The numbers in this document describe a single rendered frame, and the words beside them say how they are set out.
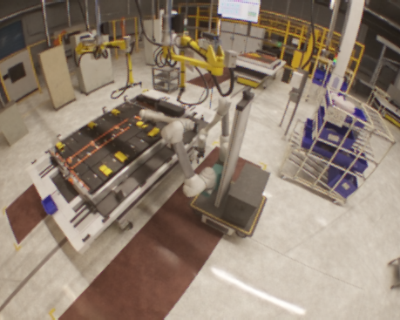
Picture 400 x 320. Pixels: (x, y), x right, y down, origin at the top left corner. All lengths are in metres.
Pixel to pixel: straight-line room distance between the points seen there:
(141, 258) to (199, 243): 0.79
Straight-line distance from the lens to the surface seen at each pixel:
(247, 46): 10.95
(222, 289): 2.49
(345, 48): 4.63
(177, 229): 2.67
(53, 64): 6.34
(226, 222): 2.40
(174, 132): 1.66
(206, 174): 1.89
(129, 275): 2.57
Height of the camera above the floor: 2.45
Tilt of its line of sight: 45 degrees down
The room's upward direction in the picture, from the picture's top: 5 degrees clockwise
